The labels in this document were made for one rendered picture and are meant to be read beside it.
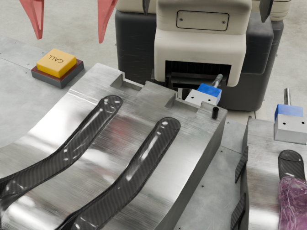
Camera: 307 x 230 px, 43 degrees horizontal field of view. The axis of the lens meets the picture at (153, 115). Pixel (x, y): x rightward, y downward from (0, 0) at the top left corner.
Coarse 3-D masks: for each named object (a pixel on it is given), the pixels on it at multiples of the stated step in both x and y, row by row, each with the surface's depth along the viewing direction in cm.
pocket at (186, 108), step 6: (174, 96) 68; (168, 102) 66; (174, 102) 69; (180, 102) 68; (186, 102) 68; (168, 108) 67; (174, 108) 69; (180, 108) 69; (186, 108) 68; (192, 108) 68; (198, 108) 67; (186, 114) 68; (192, 114) 68
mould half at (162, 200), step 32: (96, 64) 73; (64, 96) 67; (96, 96) 67; (128, 96) 67; (160, 96) 67; (32, 128) 62; (64, 128) 62; (128, 128) 62; (192, 128) 62; (0, 160) 54; (32, 160) 56; (96, 160) 58; (128, 160) 58; (192, 160) 58; (32, 192) 49; (64, 192) 51; (96, 192) 52; (160, 192) 54; (192, 192) 63; (32, 224) 45; (128, 224) 48; (160, 224) 50
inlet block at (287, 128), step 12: (288, 96) 71; (276, 108) 69; (288, 108) 68; (300, 108) 68; (276, 120) 65; (288, 120) 64; (300, 120) 64; (276, 132) 64; (288, 132) 63; (300, 132) 62
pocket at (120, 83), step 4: (120, 76) 71; (124, 76) 72; (116, 80) 70; (120, 80) 72; (124, 80) 72; (128, 80) 72; (112, 84) 70; (116, 84) 71; (120, 84) 72; (124, 84) 73; (128, 84) 72; (132, 84) 71; (136, 84) 71; (140, 84) 71; (116, 88) 72; (120, 88) 72; (124, 88) 72; (128, 88) 72; (132, 88) 72; (136, 88) 72; (140, 88) 71; (128, 92) 71; (132, 92) 71; (136, 92) 72
